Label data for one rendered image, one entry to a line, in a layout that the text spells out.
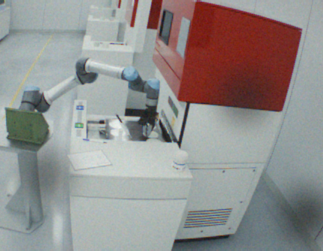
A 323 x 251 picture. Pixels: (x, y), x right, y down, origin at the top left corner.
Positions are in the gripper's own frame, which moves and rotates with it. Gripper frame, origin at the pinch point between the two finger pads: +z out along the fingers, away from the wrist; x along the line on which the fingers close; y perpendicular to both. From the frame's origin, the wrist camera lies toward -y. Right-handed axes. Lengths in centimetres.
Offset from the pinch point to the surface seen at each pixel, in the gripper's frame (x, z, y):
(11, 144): 70, 7, -56
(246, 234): -85, 96, 50
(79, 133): 29.1, -4.8, -31.6
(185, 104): -22.3, -27.2, -3.3
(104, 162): 0.4, -4.4, -48.8
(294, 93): -92, -13, 153
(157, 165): -21.9, -3.1, -33.0
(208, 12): -28, -83, -3
